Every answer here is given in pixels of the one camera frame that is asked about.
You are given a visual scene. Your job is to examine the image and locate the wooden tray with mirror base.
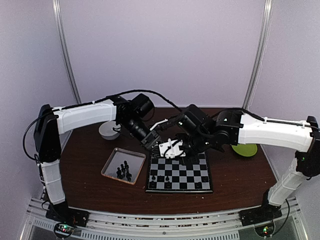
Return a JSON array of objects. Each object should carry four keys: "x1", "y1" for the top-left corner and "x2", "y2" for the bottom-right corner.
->
[{"x1": 100, "y1": 147, "x2": 147, "y2": 185}]

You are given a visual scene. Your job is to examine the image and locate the black and grey chessboard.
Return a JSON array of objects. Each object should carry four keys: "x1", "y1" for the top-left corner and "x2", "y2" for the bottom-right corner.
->
[{"x1": 145, "y1": 152, "x2": 214, "y2": 194}]

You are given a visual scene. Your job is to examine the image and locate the black bishop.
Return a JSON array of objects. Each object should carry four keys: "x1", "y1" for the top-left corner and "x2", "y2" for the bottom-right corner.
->
[{"x1": 165, "y1": 181, "x2": 172, "y2": 189}]

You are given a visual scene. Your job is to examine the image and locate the black rook corner piece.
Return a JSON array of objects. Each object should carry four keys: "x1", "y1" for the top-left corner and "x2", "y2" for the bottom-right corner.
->
[{"x1": 149, "y1": 181, "x2": 155, "y2": 188}]

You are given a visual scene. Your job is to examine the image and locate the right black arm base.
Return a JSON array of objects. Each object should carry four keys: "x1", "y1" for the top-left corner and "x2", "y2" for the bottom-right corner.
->
[{"x1": 239, "y1": 206, "x2": 282, "y2": 238}]

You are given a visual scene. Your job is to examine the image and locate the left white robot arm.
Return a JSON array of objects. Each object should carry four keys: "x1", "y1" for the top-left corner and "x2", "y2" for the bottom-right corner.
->
[{"x1": 27, "y1": 93, "x2": 161, "y2": 222}]

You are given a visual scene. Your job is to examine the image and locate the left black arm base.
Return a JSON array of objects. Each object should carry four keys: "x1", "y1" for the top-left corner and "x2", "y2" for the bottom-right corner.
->
[{"x1": 45, "y1": 208, "x2": 90, "y2": 239}]

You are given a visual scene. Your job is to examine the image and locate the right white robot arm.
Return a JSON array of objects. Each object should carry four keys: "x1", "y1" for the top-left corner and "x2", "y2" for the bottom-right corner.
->
[{"x1": 158, "y1": 105, "x2": 320, "y2": 221}]

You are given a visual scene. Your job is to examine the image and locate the pile of black chess pieces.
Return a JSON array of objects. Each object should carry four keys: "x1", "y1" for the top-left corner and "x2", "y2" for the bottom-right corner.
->
[{"x1": 116, "y1": 160, "x2": 132, "y2": 182}]

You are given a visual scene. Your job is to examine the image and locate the white bowl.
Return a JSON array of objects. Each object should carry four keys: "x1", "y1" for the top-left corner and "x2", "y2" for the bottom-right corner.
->
[{"x1": 98, "y1": 121, "x2": 121, "y2": 141}]

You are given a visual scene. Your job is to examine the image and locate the green plate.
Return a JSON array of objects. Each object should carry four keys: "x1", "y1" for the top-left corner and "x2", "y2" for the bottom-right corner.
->
[{"x1": 231, "y1": 144, "x2": 258, "y2": 158}]

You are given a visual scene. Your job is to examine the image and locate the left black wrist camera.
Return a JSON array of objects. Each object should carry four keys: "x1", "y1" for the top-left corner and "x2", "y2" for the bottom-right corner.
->
[{"x1": 131, "y1": 93, "x2": 154, "y2": 118}]

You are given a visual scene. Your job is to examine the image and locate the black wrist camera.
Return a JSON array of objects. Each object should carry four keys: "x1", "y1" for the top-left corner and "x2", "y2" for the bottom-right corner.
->
[
  {"x1": 131, "y1": 93, "x2": 154, "y2": 118},
  {"x1": 177, "y1": 104, "x2": 207, "y2": 135}
]

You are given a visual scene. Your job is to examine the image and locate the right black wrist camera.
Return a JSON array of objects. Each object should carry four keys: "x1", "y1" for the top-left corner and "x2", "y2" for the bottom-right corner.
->
[{"x1": 177, "y1": 104, "x2": 207, "y2": 135}]

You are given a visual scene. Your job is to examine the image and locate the aluminium front rail frame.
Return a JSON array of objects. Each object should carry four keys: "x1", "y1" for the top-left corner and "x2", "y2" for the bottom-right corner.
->
[{"x1": 19, "y1": 196, "x2": 308, "y2": 240}]

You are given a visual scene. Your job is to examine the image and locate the left aluminium frame post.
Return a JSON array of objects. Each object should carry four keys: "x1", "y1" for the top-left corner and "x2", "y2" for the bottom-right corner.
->
[{"x1": 52, "y1": 0, "x2": 82, "y2": 104}]

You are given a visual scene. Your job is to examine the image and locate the aluminium frame post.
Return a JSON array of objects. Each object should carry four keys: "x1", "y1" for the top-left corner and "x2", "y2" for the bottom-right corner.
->
[
  {"x1": 242, "y1": 0, "x2": 274, "y2": 110},
  {"x1": 52, "y1": 0, "x2": 82, "y2": 104}
]

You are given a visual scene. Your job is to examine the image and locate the right aluminium frame post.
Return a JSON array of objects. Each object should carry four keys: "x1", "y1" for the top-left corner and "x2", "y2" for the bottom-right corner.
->
[{"x1": 242, "y1": 0, "x2": 274, "y2": 110}]

